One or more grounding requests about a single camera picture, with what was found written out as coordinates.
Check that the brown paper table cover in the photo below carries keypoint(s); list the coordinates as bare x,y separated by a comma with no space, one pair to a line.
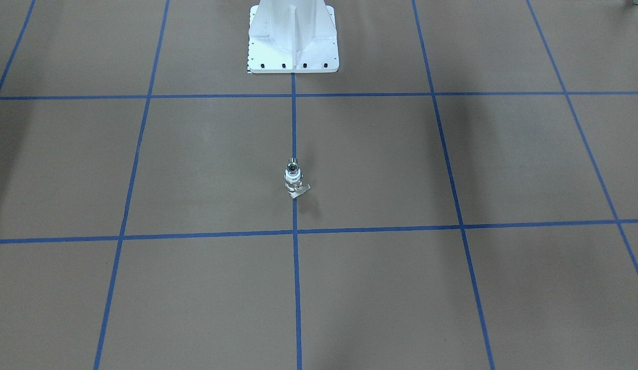
474,201

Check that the small metal pipe fitting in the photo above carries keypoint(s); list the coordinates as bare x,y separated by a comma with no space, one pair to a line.
292,166

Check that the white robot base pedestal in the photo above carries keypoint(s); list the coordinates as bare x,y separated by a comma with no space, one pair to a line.
292,37

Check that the white PPR valve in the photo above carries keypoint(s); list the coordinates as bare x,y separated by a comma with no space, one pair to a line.
295,185

